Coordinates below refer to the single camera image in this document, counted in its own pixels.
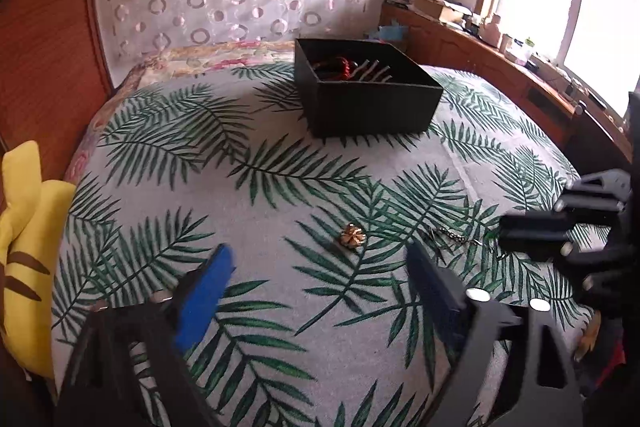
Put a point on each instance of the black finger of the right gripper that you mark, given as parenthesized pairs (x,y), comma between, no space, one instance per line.
(540,236)

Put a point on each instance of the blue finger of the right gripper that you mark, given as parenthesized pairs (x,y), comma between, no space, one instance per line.
(605,191)

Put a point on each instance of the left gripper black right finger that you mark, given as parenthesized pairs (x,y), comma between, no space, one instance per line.
(538,386)

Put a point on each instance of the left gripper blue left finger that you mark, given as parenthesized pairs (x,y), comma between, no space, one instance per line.
(101,386)

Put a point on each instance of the gold flower brooch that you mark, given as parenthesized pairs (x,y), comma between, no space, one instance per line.
(352,236)

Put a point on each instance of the black jewelry box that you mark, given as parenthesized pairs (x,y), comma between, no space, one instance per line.
(360,87)

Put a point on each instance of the wooden side cabinet counter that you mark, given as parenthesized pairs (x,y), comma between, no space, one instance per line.
(432,43)

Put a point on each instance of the yellow pikachu plush toy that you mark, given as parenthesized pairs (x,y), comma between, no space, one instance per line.
(32,225)

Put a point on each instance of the palm leaf print bedspread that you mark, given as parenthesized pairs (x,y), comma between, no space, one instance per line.
(309,333)

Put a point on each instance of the pink ceramic jar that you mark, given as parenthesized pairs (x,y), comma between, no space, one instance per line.
(490,31)

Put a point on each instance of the cardboard box on counter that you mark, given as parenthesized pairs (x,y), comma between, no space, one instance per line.
(438,9)

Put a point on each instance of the floral quilt blanket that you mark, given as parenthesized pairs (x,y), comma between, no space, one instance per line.
(174,63)

